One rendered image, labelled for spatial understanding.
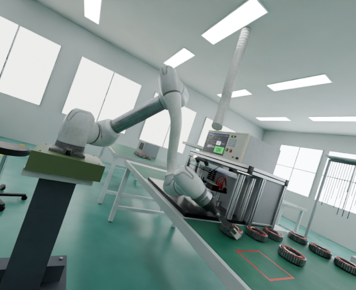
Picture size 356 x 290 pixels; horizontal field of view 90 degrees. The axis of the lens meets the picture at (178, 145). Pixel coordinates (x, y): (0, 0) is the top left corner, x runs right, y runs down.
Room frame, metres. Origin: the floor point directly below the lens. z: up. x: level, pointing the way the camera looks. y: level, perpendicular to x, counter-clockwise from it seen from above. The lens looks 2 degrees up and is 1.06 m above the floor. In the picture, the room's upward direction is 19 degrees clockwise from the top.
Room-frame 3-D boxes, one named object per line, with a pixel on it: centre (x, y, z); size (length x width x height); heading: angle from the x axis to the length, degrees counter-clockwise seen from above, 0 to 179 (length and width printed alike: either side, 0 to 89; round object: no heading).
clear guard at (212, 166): (1.13, -0.30, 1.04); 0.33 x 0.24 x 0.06; 118
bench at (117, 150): (3.50, 0.74, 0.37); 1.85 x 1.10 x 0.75; 28
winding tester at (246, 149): (1.45, -0.49, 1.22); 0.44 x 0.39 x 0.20; 28
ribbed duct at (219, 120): (2.71, -0.45, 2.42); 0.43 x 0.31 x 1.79; 28
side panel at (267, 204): (1.21, -0.70, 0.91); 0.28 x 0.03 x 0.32; 118
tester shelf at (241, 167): (1.46, -0.48, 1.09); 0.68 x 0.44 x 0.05; 28
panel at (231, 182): (1.43, -0.42, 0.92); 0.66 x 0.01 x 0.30; 28
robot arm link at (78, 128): (1.09, 0.61, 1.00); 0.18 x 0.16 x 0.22; 161
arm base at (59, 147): (1.05, 0.60, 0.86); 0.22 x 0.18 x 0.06; 30
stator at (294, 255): (0.85, -0.68, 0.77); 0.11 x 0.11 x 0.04
